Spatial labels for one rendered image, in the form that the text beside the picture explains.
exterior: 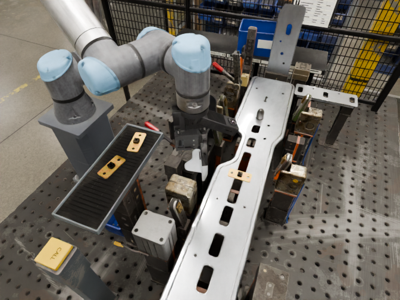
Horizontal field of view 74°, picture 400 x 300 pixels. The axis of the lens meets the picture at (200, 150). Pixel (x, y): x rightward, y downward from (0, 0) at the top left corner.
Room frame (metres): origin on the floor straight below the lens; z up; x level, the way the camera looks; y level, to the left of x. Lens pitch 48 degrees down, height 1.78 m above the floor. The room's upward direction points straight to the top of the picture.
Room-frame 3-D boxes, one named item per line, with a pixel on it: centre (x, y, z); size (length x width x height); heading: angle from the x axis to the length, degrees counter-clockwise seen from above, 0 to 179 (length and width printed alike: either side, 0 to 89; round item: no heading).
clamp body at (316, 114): (0.89, -0.48, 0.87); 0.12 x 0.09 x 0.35; 69
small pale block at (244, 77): (1.13, -0.22, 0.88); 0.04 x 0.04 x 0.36; 69
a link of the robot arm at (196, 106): (0.49, 0.02, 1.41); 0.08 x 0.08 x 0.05
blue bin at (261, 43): (1.46, -0.37, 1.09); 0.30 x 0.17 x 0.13; 77
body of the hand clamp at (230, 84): (1.07, -0.15, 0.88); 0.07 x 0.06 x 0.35; 69
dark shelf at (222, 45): (1.49, -0.27, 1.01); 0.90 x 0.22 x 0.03; 69
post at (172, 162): (0.57, 0.09, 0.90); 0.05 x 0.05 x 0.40; 69
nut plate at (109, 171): (0.49, 0.26, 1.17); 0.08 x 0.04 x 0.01; 149
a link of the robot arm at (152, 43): (0.56, 0.10, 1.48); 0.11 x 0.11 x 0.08; 42
